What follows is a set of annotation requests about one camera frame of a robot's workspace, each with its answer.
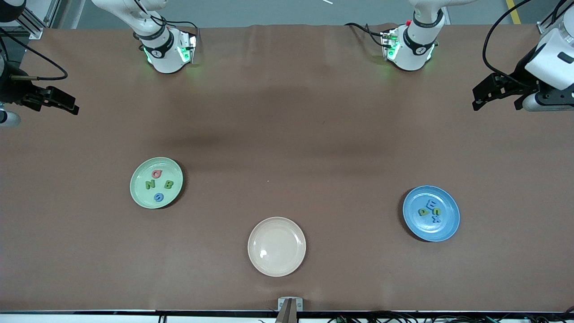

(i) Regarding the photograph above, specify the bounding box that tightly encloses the green plate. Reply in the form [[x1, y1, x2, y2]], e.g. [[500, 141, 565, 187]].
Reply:
[[130, 156, 184, 209]]

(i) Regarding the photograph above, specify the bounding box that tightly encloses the blue plate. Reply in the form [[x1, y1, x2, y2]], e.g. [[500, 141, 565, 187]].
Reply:
[[402, 185, 461, 243]]

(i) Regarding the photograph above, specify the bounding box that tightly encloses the large table cover mat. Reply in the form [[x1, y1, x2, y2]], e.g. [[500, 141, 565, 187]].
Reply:
[[0, 23, 574, 313]]

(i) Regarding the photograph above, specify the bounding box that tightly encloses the beige plate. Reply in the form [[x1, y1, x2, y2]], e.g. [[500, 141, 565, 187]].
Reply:
[[248, 217, 307, 277]]

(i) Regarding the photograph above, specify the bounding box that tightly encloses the aluminium extrusion frame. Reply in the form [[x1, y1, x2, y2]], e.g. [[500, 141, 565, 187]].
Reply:
[[0, 0, 62, 40], [537, 7, 562, 35]]

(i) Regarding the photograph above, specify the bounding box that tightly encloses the metal base connector bracket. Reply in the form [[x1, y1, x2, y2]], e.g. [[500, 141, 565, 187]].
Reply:
[[179, 29, 198, 66], [381, 29, 400, 61]]

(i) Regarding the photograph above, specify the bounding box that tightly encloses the black left base cable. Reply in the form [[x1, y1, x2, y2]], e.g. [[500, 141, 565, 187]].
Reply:
[[344, 22, 387, 48]]

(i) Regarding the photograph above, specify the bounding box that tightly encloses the black base cable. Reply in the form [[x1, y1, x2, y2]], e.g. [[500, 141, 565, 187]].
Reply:
[[155, 19, 200, 42], [344, 22, 387, 48]]

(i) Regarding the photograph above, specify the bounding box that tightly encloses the black right base cable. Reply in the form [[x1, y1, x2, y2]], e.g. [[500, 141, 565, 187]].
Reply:
[[155, 19, 200, 42]]

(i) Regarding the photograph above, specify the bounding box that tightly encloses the black cable bundle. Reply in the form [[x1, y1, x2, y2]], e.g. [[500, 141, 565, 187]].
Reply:
[[327, 306, 574, 323]]

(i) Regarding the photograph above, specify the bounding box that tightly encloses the small metal mounting bracket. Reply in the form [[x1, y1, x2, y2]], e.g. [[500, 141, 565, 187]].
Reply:
[[278, 297, 304, 312]]

